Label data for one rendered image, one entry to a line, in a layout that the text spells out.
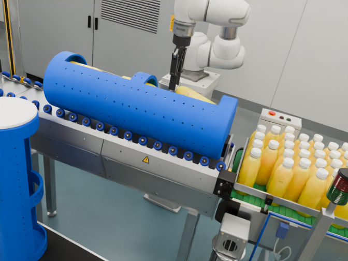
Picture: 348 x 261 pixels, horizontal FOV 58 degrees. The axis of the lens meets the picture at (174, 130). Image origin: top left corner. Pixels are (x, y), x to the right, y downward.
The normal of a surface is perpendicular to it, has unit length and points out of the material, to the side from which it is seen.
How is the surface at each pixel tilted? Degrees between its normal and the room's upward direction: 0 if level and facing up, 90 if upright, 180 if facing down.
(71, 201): 0
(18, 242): 90
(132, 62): 90
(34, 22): 90
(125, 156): 71
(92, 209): 0
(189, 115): 59
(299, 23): 90
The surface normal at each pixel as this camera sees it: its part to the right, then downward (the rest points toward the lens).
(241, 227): 0.15, -0.85
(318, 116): -0.43, 0.40
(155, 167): -0.26, 0.12
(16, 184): 0.58, 0.49
